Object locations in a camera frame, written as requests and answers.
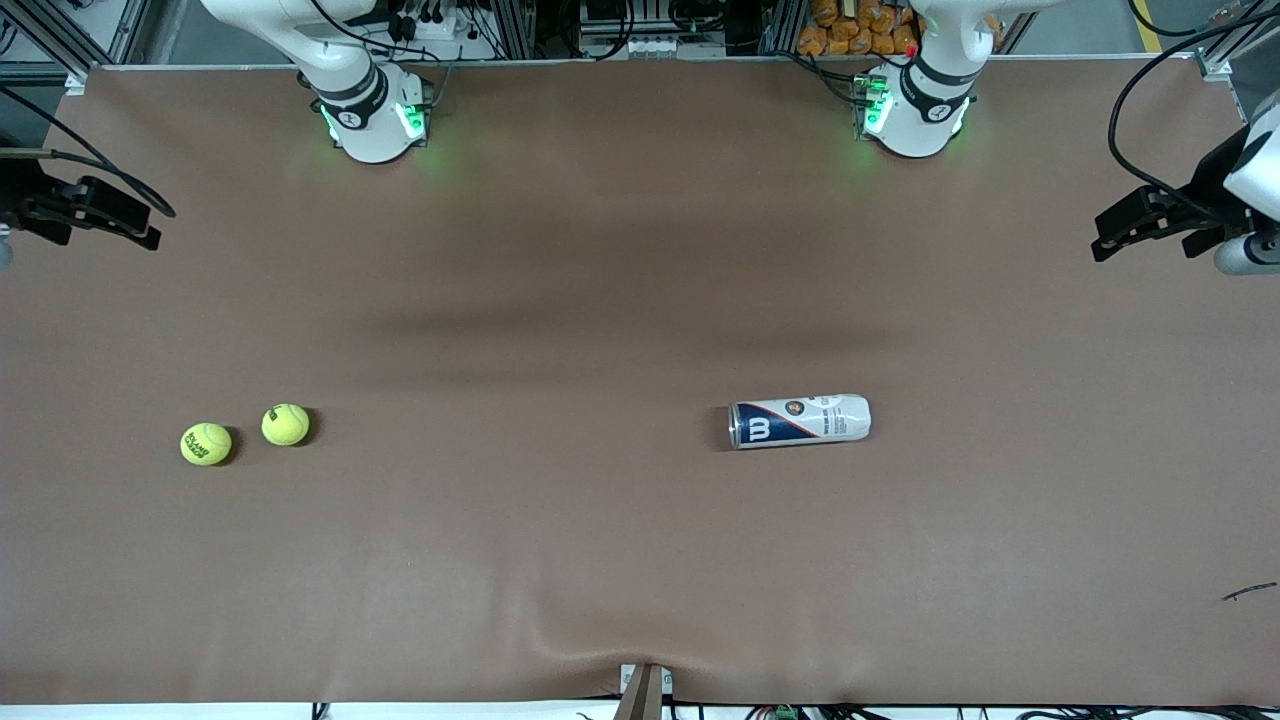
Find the yellow tennis ball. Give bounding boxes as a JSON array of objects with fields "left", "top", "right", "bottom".
[
  {"left": 260, "top": 402, "right": 312, "bottom": 448},
  {"left": 179, "top": 421, "right": 234, "bottom": 468}
]

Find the white blue tennis ball can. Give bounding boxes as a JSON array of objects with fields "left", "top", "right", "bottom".
[{"left": 728, "top": 393, "right": 873, "bottom": 452}]

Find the white power strip with plugs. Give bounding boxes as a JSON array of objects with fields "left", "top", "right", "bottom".
[{"left": 385, "top": 5, "right": 501, "bottom": 63}]

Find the orange packaged goods pile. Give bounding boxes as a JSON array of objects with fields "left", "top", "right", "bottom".
[{"left": 798, "top": 0, "right": 921, "bottom": 58}]

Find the white socket strip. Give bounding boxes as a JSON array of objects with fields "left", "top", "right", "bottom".
[{"left": 620, "top": 35, "right": 728, "bottom": 59}]

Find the brown table mat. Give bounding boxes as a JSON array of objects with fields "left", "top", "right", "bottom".
[{"left": 0, "top": 55, "right": 1280, "bottom": 707}]

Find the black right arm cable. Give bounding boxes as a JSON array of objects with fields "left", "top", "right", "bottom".
[{"left": 0, "top": 85, "right": 178, "bottom": 219}]

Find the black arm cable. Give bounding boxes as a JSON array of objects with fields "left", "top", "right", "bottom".
[
  {"left": 1107, "top": 8, "right": 1280, "bottom": 201},
  {"left": 0, "top": 85, "right": 178, "bottom": 219}
]

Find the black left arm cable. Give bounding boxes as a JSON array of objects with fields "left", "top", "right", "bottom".
[{"left": 1107, "top": 8, "right": 1280, "bottom": 201}]

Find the aluminium frame profile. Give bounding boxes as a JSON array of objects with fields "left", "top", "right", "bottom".
[
  {"left": 0, "top": 0, "right": 151, "bottom": 86},
  {"left": 500, "top": 0, "right": 541, "bottom": 58},
  {"left": 1195, "top": 0, "right": 1280, "bottom": 83},
  {"left": 760, "top": 0, "right": 801, "bottom": 56}
]

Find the table edge clamp bracket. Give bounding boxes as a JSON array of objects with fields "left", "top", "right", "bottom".
[{"left": 618, "top": 662, "right": 675, "bottom": 720}]

